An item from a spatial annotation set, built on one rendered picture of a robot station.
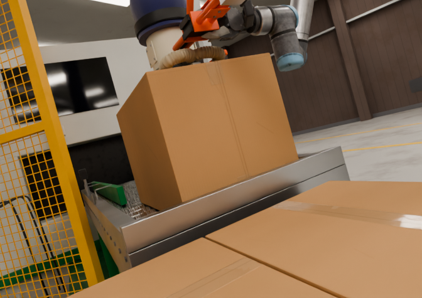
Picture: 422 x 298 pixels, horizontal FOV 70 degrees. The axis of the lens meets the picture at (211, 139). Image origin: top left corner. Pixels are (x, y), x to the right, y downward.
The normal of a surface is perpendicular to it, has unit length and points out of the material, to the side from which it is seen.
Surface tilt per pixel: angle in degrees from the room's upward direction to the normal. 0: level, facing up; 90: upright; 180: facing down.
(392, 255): 0
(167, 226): 90
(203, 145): 90
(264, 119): 90
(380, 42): 90
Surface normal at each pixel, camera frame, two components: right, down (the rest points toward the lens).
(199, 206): 0.43, -0.11
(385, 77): -0.62, 0.18
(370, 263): -0.27, -0.96
